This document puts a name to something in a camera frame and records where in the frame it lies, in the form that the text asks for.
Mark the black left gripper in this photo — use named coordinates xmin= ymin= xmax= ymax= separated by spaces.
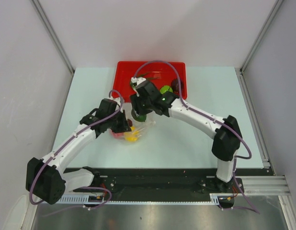
xmin=106 ymin=110 xmax=131 ymax=133

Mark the yellow fake lemon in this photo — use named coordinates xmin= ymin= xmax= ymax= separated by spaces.
xmin=124 ymin=126 xmax=141 ymax=142

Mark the green fake ball fruit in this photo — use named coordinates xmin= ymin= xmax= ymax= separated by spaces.
xmin=160 ymin=85 xmax=173 ymax=94

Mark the dark green fake lime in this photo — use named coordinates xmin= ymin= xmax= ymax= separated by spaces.
xmin=131 ymin=113 xmax=147 ymax=122

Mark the clear zip top bag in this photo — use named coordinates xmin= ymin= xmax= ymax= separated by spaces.
xmin=109 ymin=107 xmax=156 ymax=143

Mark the dark red fake fruit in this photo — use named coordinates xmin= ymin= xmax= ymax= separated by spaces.
xmin=171 ymin=79 xmax=183 ymax=94

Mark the green fake chive sprig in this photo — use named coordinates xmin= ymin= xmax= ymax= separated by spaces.
xmin=129 ymin=72 xmax=160 ymax=88

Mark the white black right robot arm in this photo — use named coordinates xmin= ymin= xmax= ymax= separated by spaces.
xmin=130 ymin=77 xmax=241 ymax=192

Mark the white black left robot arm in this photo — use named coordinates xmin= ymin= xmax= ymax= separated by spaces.
xmin=25 ymin=97 xmax=131 ymax=205

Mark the red fake tomato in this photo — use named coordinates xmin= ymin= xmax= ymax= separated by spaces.
xmin=110 ymin=131 xmax=124 ymax=138

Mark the dark brown fake food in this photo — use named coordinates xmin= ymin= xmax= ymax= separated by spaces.
xmin=127 ymin=119 xmax=133 ymax=127

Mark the red plastic tray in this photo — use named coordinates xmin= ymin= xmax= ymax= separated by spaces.
xmin=113 ymin=61 xmax=187 ymax=103

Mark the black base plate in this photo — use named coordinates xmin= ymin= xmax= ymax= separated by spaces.
xmin=75 ymin=169 xmax=244 ymax=207

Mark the white slotted cable duct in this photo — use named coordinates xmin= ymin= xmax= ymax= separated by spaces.
xmin=59 ymin=194 xmax=222 ymax=206

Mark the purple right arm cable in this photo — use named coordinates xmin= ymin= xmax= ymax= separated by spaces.
xmin=130 ymin=60 xmax=260 ymax=214

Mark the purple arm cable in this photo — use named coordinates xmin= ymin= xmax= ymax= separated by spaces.
xmin=130 ymin=60 xmax=260 ymax=214
xmin=29 ymin=90 xmax=125 ymax=218

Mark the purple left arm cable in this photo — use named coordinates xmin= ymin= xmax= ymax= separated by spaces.
xmin=29 ymin=90 xmax=125 ymax=218

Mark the aluminium frame post left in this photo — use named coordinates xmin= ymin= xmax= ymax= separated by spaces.
xmin=30 ymin=0 xmax=75 ymax=76

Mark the aluminium frame post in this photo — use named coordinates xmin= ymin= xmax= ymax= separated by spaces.
xmin=239 ymin=0 xmax=286 ymax=74
xmin=30 ymin=0 xmax=75 ymax=76

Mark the aluminium rail right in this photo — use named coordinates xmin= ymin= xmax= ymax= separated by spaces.
xmin=239 ymin=69 xmax=296 ymax=230

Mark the aluminium frame post right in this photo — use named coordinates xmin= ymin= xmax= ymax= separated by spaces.
xmin=239 ymin=0 xmax=286 ymax=74

